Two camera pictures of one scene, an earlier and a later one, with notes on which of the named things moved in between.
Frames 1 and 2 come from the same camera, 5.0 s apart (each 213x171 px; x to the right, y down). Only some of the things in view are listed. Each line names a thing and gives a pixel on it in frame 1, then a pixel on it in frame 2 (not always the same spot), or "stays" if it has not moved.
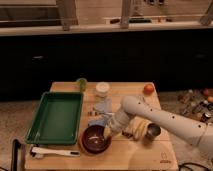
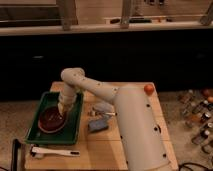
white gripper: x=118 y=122 -> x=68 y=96
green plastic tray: x=57 y=119 stays
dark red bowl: x=94 y=140 -> x=50 y=120
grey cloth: x=104 y=105 stays
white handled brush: x=38 y=152 stays
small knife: x=100 y=113 stays
